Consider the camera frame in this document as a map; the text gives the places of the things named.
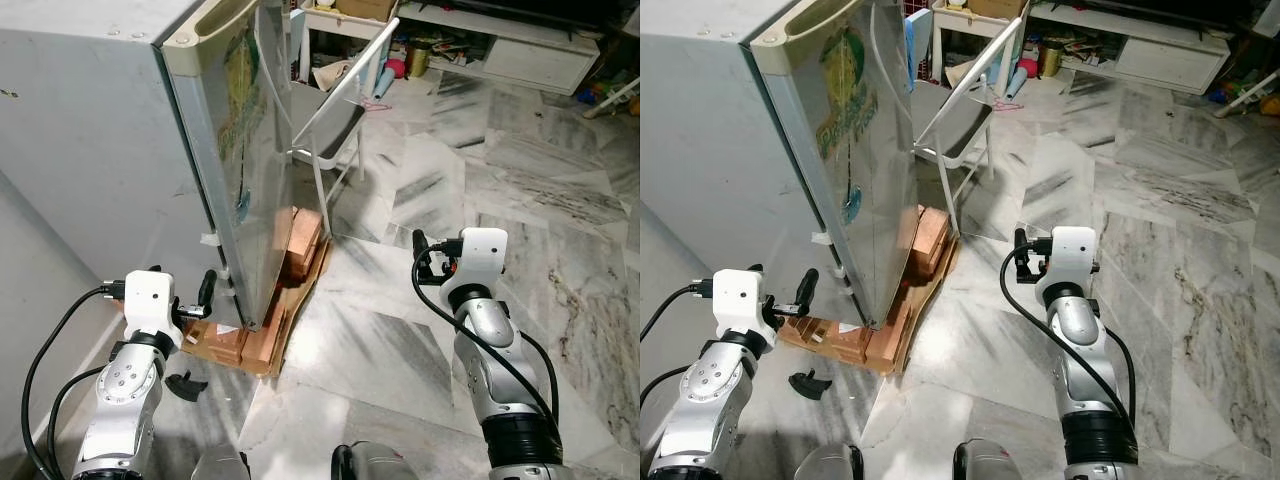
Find refrigerator door with green sticker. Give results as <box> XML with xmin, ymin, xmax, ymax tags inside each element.
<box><xmin>750</xmin><ymin>0</ymin><xmax>917</xmax><ymax>331</ymax></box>
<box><xmin>160</xmin><ymin>0</ymin><xmax>298</xmax><ymax>333</ymax></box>

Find white grey folding chair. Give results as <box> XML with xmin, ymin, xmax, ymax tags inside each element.
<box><xmin>285</xmin><ymin>17</ymin><xmax>402</xmax><ymax>239</ymax></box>
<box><xmin>912</xmin><ymin>17</ymin><xmax>1027</xmax><ymax>239</ymax></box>

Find small grey refrigerator body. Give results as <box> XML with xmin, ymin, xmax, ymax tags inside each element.
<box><xmin>640</xmin><ymin>0</ymin><xmax>873</xmax><ymax>326</ymax></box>
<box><xmin>0</xmin><ymin>0</ymin><xmax>246</xmax><ymax>331</ymax></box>

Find grey left robot leg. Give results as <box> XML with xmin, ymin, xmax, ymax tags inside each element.
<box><xmin>190</xmin><ymin>443</ymin><xmax>252</xmax><ymax>480</ymax></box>
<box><xmin>795</xmin><ymin>443</ymin><xmax>867</xmax><ymax>480</ymax></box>

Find beige paper bag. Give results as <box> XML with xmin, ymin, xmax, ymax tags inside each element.
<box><xmin>313</xmin><ymin>60</ymin><xmax>354</xmax><ymax>94</ymax></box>
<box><xmin>945</xmin><ymin>60</ymin><xmax>987</xmax><ymax>94</ymax></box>

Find white low cabinet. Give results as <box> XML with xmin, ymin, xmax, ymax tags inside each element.
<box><xmin>395</xmin><ymin>5</ymin><xmax>602</xmax><ymax>97</ymax></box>
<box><xmin>1030</xmin><ymin>5</ymin><xmax>1234</xmax><ymax>97</ymax></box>

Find white stick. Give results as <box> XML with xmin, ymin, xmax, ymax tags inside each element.
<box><xmin>1215</xmin><ymin>72</ymin><xmax>1278</xmax><ymax>119</ymax></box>
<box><xmin>590</xmin><ymin>78</ymin><xmax>641</xmax><ymax>119</ymax></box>

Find blue board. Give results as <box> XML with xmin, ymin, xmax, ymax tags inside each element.
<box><xmin>905</xmin><ymin>10</ymin><xmax>932</xmax><ymax>87</ymax></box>

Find white small table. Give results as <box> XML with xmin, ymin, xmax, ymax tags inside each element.
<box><xmin>300</xmin><ymin>8</ymin><xmax>401</xmax><ymax>83</ymax></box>
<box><xmin>932</xmin><ymin>5</ymin><xmax>1031</xmax><ymax>83</ymax></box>

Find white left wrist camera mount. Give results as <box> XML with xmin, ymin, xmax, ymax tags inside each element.
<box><xmin>713</xmin><ymin>268</ymin><xmax>777</xmax><ymax>341</ymax></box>
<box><xmin>123</xmin><ymin>270</ymin><xmax>185</xmax><ymax>346</ymax></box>

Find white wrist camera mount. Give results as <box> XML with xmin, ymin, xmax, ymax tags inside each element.
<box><xmin>1035</xmin><ymin>226</ymin><xmax>1101</xmax><ymax>301</ymax></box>
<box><xmin>123</xmin><ymin>270</ymin><xmax>185</xmax><ymax>346</ymax></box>
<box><xmin>713</xmin><ymin>268</ymin><xmax>777</xmax><ymax>341</ymax></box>
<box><xmin>440</xmin><ymin>228</ymin><xmax>509</xmax><ymax>301</ymax></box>

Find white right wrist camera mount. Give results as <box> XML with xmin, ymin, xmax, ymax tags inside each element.
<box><xmin>440</xmin><ymin>228</ymin><xmax>509</xmax><ymax>301</ymax></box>
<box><xmin>1035</xmin><ymin>226</ymin><xmax>1101</xmax><ymax>301</ymax></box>

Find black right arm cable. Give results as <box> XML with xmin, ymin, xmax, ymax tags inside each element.
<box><xmin>413</xmin><ymin>245</ymin><xmax>561</xmax><ymax>421</ymax></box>
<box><xmin>1000</xmin><ymin>245</ymin><xmax>1137</xmax><ymax>421</ymax></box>

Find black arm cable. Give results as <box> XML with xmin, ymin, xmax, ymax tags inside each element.
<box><xmin>20</xmin><ymin>283</ymin><xmax>126</xmax><ymax>480</ymax></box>
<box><xmin>48</xmin><ymin>365</ymin><xmax>103</xmax><ymax>471</ymax></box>
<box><xmin>1000</xmin><ymin>245</ymin><xmax>1137</xmax><ymax>421</ymax></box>
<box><xmin>640</xmin><ymin>283</ymin><xmax>716</xmax><ymax>343</ymax></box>
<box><xmin>413</xmin><ymin>245</ymin><xmax>561</xmax><ymax>421</ymax></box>
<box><xmin>640</xmin><ymin>363</ymin><xmax>693</xmax><ymax>413</ymax></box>

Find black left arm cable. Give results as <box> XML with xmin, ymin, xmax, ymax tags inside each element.
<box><xmin>640</xmin><ymin>283</ymin><xmax>716</xmax><ymax>343</ymax></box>
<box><xmin>48</xmin><ymin>365</ymin><xmax>103</xmax><ymax>471</ymax></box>
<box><xmin>640</xmin><ymin>363</ymin><xmax>693</xmax><ymax>413</ymax></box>
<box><xmin>20</xmin><ymin>283</ymin><xmax>126</xmax><ymax>480</ymax></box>

